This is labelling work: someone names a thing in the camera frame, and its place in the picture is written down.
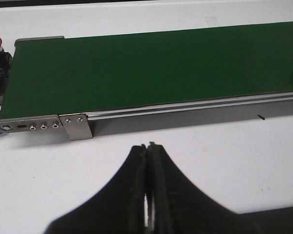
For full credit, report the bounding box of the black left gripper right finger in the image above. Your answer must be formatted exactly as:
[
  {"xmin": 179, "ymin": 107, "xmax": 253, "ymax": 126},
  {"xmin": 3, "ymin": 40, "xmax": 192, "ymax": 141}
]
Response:
[{"xmin": 146, "ymin": 142, "xmax": 293, "ymax": 234}]

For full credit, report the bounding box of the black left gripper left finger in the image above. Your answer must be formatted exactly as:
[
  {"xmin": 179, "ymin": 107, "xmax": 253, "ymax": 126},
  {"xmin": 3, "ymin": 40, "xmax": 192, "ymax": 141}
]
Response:
[{"xmin": 45, "ymin": 145, "xmax": 147, "ymax": 234}]

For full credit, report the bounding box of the aluminium conveyor frame rail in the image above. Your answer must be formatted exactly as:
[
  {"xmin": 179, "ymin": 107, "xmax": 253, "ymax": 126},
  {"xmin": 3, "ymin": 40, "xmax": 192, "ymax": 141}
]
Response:
[{"xmin": 0, "ymin": 99, "xmax": 293, "ymax": 140}]

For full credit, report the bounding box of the green conveyor belt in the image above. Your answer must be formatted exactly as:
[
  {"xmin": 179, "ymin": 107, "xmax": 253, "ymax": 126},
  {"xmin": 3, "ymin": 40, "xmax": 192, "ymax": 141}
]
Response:
[{"xmin": 0, "ymin": 22, "xmax": 293, "ymax": 121}]

